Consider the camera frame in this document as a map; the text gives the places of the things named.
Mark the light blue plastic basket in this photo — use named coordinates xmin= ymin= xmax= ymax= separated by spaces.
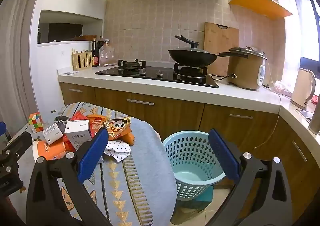
xmin=162 ymin=130 xmax=227 ymax=201

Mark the black glass gas stove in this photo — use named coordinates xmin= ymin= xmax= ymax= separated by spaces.
xmin=94 ymin=59 xmax=219 ymax=89

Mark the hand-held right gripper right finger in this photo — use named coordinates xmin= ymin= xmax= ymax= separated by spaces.
xmin=208 ymin=128 xmax=293 ymax=226

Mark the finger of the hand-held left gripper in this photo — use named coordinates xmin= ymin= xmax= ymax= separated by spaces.
xmin=0 ymin=121 xmax=33 ymax=164

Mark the small white carton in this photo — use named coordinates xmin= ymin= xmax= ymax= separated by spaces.
xmin=42 ymin=120 xmax=66 ymax=145

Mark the tall white carton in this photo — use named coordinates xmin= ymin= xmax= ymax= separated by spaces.
xmin=64 ymin=119 xmax=92 ymax=151

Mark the colourful puzzle cube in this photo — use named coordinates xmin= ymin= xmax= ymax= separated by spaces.
xmin=27 ymin=112 xmax=44 ymax=133

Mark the red plastic wrapper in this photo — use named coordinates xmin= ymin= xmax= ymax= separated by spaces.
xmin=69 ymin=111 xmax=89 ymax=123

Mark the window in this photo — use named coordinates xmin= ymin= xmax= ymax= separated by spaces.
xmin=290 ymin=0 xmax=320 ymax=79

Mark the clear plastic bag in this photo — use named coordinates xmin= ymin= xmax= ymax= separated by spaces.
xmin=98 ymin=41 xmax=117 ymax=67

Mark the blue patterned tablecloth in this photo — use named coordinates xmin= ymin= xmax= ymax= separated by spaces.
xmin=20 ymin=102 xmax=178 ymax=226

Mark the beige slotted utensil holder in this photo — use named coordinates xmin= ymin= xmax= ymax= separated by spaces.
xmin=72 ymin=48 xmax=93 ymax=71

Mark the polka dot white cloth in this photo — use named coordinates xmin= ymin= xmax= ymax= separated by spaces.
xmin=102 ymin=140 xmax=132 ymax=162

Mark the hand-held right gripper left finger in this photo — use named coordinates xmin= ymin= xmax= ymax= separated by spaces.
xmin=26 ymin=127 xmax=112 ymax=226

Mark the thin beige cable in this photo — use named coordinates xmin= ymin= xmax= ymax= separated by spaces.
xmin=254 ymin=61 xmax=282 ymax=149

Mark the dark soy sauce bottle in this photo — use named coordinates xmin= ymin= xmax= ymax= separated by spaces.
xmin=91 ymin=38 xmax=100 ymax=67

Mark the metal sink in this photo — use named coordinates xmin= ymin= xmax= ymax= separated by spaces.
xmin=296 ymin=108 xmax=315 ymax=119

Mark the beige electric kettle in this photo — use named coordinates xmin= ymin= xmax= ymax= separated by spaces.
xmin=290 ymin=68 xmax=317 ymax=110

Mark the orange paper cup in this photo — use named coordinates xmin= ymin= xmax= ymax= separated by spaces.
xmin=32 ymin=138 xmax=75 ymax=161

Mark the glass wok lid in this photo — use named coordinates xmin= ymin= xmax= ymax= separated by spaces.
xmin=169 ymin=35 xmax=215 ymax=56

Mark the black power cord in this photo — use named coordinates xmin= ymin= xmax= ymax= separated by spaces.
xmin=209 ymin=73 xmax=237 ymax=82

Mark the orange snack packet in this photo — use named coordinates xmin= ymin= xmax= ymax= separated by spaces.
xmin=86 ymin=114 xmax=110 ymax=139

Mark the crumpled clear bag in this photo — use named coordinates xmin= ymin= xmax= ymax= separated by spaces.
xmin=272 ymin=80 xmax=293 ymax=96

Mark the wooden cutting board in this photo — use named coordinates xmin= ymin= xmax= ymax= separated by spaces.
xmin=204 ymin=22 xmax=240 ymax=76

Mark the panda print snack packet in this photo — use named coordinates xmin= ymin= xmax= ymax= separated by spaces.
xmin=104 ymin=116 xmax=132 ymax=140

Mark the wooden base cabinet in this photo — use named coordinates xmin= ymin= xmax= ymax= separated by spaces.
xmin=59 ymin=82 xmax=320 ymax=216

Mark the brown rice cooker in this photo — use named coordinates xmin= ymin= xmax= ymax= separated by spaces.
xmin=226 ymin=46 xmax=268 ymax=90

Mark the black wok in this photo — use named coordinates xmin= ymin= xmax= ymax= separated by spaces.
xmin=168 ymin=49 xmax=234 ymax=68

